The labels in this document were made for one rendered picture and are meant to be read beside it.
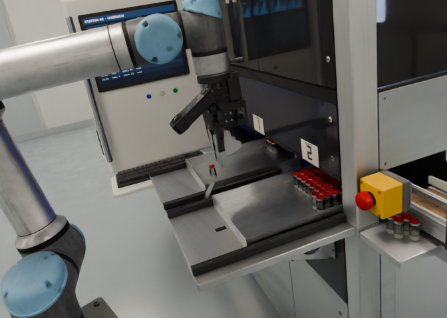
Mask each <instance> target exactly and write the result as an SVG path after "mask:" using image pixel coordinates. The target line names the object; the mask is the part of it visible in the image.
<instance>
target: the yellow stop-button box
mask: <svg viewBox="0 0 447 318"><path fill-rule="evenodd" d="M360 182H361V192H362V191H366V192H368V193H369V194H370V195H371V197H372V200H373V207H372V209H369V210H368V211H370V212H372V213H373V214H374V215H376V216H378V217H379V218H381V219H386V218H389V217H391V216H394V215H397V214H399V213H401V212H406V211H409V209H410V180H407V179H406V178H403V177H401V176H399V175H397V174H395V173H392V172H390V171H388V170H383V171H380V172H377V173H375V174H371V175H369V176H365V177H363V178H361V179H360Z"/></svg>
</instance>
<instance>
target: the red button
mask: <svg viewBox="0 0 447 318"><path fill-rule="evenodd" d="M355 202H356V204H357V206H358V207H359V209H361V210H364V211H366V210H369V209H372V208H373V199H372V197H371V195H370V194H369V193H368V192H366V191H362V192H359V193H357V195H356V196H355Z"/></svg>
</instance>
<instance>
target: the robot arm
mask: <svg viewBox="0 0 447 318"><path fill-rule="evenodd" d="M223 19H224V18H223V17H222V11H221V7H220V2H219V0H183V1H182V10H181V11H177V12H173V13H165V14H160V13H155V14H151V15H149V16H147V17H137V18H136V19H132V20H128V21H127V22H123V23H116V24H113V25H107V26H104V27H99V28H95V29H89V30H86V31H81V32H77V33H72V34H68V35H63V36H60V37H54V38H50V39H45V40H42V41H36V42H33V43H27V44H24V45H18V46H15V47H9V48H6V49H0V208H1V209H2V211H3V213H4V214H5V216H6V217H7V219H8V220H9V222H10V224H11V225H12V227H13V229H14V230H15V232H16V233H17V237H16V240H15V243H14V244H15V247H16V249H17V251H18V252H19V254H20V255H21V257H22V259H20V260H19V261H18V262H17V265H12V266H11V267H10V268H9V269H8V271H7V272H6V274H5V275H4V276H3V278H2V281H1V286H0V291H1V296H2V299H3V304H4V306H5V308H6V310H7V311H8V312H9V314H10V316H11V318H86V317H85V316H84V315H83V313H82V310H81V308H80V305H79V302H78V299H77V298H76V285H77V281H78V277H79V273H80V269H81V265H82V262H83V260H84V257H85V253H86V242H85V238H84V235H83V233H82V232H81V230H80V229H79V228H78V227H77V226H76V225H74V224H70V223H69V222H68V220H67V219H66V217H65V216H62V215H58V214H56V213H55V212H54V210H53V208H52V206H51V205H50V203H49V201H48V199H47V197H46V195H45V194H44V192H43V191H42V189H41V187H40V185H39V183H38V181H37V180H36V178H35V176H34V175H33V173H32V171H31V169H30V167H29V165H28V164H27V162H26V160H25V159H24V157H23V155H22V153H21V151H20V150H19V148H18V146H17V144H16V143H15V141H14V139H13V137H12V136H11V133H10V132H9V130H8V128H7V127H6V125H5V123H4V122H3V113H4V112H5V106H4V104H3V102H2V100H4V99H7V98H12V97H15V96H20V95H23V94H29V93H32V92H37V91H40V90H45V89H48V88H53V87H56V86H61V85H64V84H70V83H73V82H78V81H81V80H86V79H91V78H94V77H99V76H102V75H107V74H111V73H116V72H119V71H124V70H127V69H133V68H136V67H141V66H144V65H150V64H153V63H154V64H165V63H169V62H170V61H172V60H173V59H175V58H176V57H177V56H178V54H179V53H180V51H183V50H186V49H190V50H191V54H192V60H193V64H194V70H195V75H197V81H198V84H208V85H207V86H208V87H207V88H204V89H203V90H202V91H201V92H200V93H199V94H198V95H197V96H196V97H195V98H194V99H193V100H192V101H191V102H190V103H189V104H188V105H187V106H186V107H185V108H184V109H183V110H182V111H181V112H180V113H179V114H177V115H176V116H175V117H174V118H173V119H172V121H171V122H170V126H171V127H172V129H173V130H174V131H175V132H176V133H178V134H183V133H184V132H185V131H187V129H189V127H190V126H191V124H192V123H193V122H194V121H195V120H196V119H197V118H198V117H199V116H200V115H201V114H203V118H204V122H205V125H206V131H207V133H208V138H209V141H210V144H211V147H212V151H213V153H214V156H215V159H216V161H217V162H218V164H219V165H220V166H221V167H222V168H223V167H225V159H226V157H228V156H229V155H231V154H233V153H234V152H237V151H238V150H239V149H240V148H241V142H240V141H239V140H236V139H235V137H234V136H231V134H230V131H228V130H225V128H227V127H234V126H239V125H242V124H246V123H248V118H247V109H246V103H245V100H244V99H242V95H241V87H240V81H239V73H238V71H234V70H231V71H229V70H230V65H229V57H228V53H227V45H226V41H225V32H224V24H223ZM208 88H209V89H208ZM241 107H244V109H245V118H243V114H241V113H239V112H240V111H241ZM242 118H243V119H242Z"/></svg>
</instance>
